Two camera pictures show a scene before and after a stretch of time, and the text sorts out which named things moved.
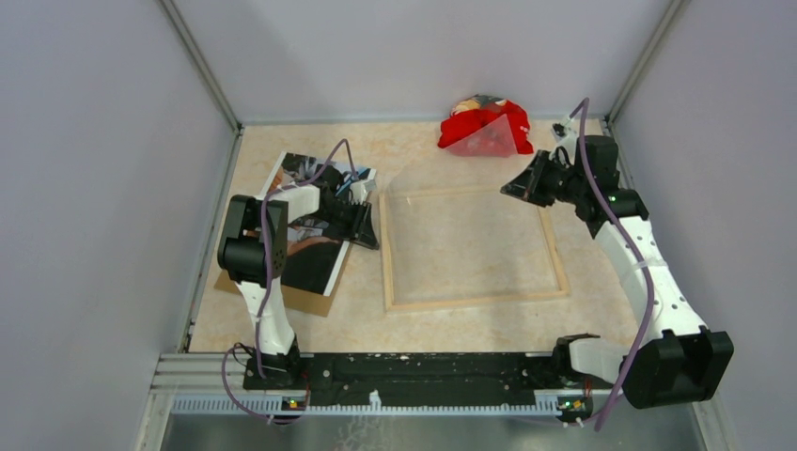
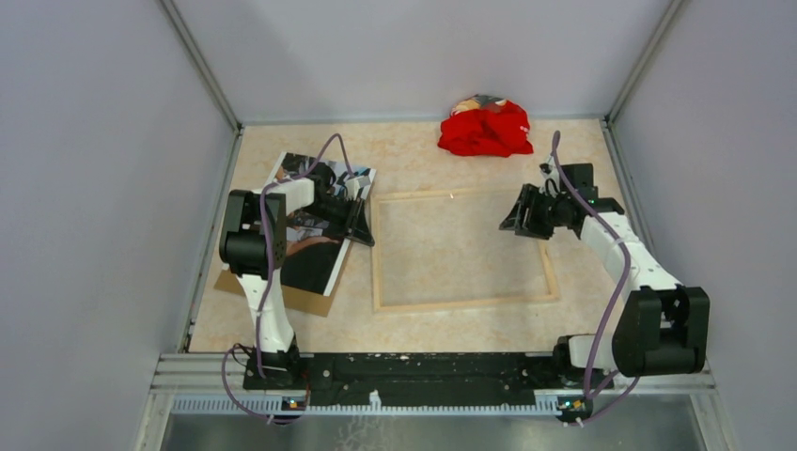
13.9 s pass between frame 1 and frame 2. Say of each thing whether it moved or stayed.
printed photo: stayed
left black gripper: stayed
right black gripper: moved
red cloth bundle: stayed
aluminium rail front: stayed
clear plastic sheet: moved
